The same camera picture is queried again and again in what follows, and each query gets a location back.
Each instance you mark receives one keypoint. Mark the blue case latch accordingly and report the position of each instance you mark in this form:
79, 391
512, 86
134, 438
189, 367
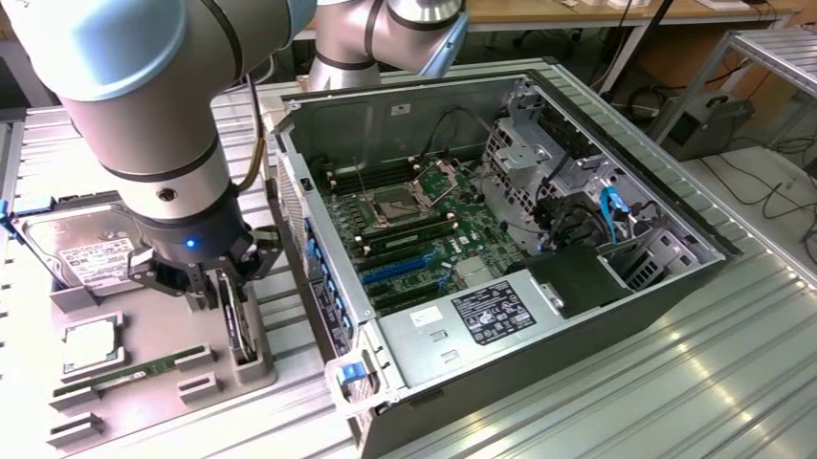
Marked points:
352, 373

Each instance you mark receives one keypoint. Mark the metal disk bay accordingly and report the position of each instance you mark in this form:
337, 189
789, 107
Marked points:
530, 153

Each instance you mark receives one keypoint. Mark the green motherboard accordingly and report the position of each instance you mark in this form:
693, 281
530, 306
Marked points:
473, 234

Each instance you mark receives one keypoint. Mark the CPU socket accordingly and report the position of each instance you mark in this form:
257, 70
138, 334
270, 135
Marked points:
394, 206

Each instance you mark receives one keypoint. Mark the green RAM stick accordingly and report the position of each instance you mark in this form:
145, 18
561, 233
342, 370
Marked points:
127, 373
409, 234

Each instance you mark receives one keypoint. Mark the thin metal locking lever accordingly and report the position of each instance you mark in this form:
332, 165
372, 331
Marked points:
362, 184

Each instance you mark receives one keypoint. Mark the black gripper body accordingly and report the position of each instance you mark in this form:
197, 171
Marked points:
191, 234

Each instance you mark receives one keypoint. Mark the black plastic shroud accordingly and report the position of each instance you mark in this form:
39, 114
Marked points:
575, 282

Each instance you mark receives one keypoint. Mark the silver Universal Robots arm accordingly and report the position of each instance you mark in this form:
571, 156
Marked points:
127, 72

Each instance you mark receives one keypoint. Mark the black open PC case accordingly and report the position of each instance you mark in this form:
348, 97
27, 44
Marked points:
639, 306

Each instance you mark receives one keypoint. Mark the aluminium frame table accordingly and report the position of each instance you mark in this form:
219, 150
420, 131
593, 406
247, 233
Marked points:
772, 52

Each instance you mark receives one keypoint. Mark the grey box device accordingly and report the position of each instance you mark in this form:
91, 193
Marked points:
709, 126

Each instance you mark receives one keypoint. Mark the wooden desk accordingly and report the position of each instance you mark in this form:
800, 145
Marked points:
575, 12

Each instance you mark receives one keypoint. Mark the silver chipset heat sink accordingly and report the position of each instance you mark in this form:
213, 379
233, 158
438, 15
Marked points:
478, 270

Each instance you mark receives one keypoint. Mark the metal socket cover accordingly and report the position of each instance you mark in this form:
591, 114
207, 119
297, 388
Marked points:
440, 177

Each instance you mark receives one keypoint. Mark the blue expansion slot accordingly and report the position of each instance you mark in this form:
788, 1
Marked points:
394, 268

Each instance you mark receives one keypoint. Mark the silver hard disk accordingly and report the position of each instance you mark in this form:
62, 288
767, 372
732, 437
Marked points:
70, 239

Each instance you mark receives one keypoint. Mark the grey power supply unit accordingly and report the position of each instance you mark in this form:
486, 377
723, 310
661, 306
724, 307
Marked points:
446, 344

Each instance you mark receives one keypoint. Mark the blue plastic connector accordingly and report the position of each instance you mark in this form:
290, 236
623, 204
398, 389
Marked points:
35, 205

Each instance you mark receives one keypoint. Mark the grey parts rack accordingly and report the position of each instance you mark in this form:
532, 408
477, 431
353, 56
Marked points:
159, 334

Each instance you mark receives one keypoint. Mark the black RAM slots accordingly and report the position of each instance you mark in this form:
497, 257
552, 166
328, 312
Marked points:
370, 174

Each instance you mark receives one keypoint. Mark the silver CPU chip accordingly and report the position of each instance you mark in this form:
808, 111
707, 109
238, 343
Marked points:
93, 346

